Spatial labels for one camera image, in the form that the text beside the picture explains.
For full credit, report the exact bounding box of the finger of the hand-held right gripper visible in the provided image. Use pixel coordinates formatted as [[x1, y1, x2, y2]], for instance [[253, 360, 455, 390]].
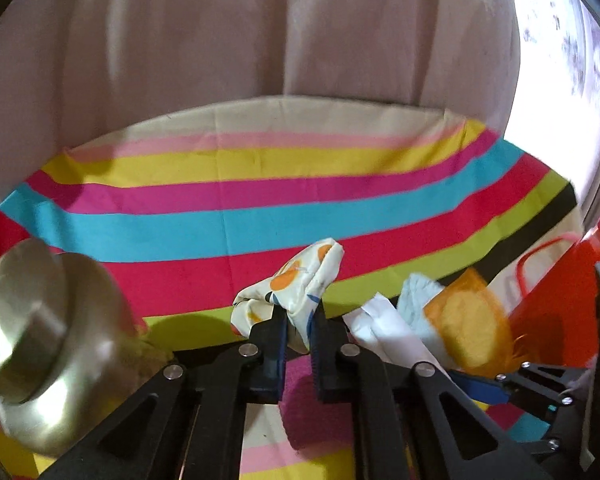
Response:
[[447, 370, 582, 459], [495, 360, 591, 407]]

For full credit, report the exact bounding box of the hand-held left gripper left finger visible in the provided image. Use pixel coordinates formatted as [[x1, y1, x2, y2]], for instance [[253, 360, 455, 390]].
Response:
[[40, 307, 289, 480]]

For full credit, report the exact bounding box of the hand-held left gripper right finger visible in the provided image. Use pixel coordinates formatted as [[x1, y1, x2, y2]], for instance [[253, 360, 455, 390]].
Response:
[[307, 307, 556, 480]]

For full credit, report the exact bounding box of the orange mesh pouch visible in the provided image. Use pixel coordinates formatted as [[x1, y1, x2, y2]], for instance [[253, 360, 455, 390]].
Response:
[[422, 267, 519, 379]]

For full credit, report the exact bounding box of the white cloth with orange print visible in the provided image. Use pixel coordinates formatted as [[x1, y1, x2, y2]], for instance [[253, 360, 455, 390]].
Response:
[[230, 237, 345, 354]]

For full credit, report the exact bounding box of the red bag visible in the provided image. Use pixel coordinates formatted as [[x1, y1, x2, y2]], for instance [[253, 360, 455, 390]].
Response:
[[507, 200, 600, 372]]

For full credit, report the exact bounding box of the magenta cloth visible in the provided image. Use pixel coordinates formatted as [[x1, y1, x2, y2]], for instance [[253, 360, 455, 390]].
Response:
[[277, 355, 362, 454]]

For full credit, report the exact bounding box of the light blue cloth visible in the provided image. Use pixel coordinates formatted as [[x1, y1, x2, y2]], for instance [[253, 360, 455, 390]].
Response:
[[395, 273, 449, 341]]

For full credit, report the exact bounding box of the colourful striped blanket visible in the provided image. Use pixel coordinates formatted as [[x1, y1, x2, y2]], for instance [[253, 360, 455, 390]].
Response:
[[0, 95, 589, 480]]

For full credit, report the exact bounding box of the jar with metal lid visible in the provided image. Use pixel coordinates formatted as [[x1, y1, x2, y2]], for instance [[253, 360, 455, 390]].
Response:
[[0, 237, 177, 459]]

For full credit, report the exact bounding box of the bright window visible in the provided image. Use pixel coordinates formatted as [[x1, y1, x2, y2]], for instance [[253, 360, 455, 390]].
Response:
[[500, 0, 600, 222]]

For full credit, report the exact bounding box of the pink curtain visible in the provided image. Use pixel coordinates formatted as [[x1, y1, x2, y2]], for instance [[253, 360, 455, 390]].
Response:
[[0, 0, 527, 221]]

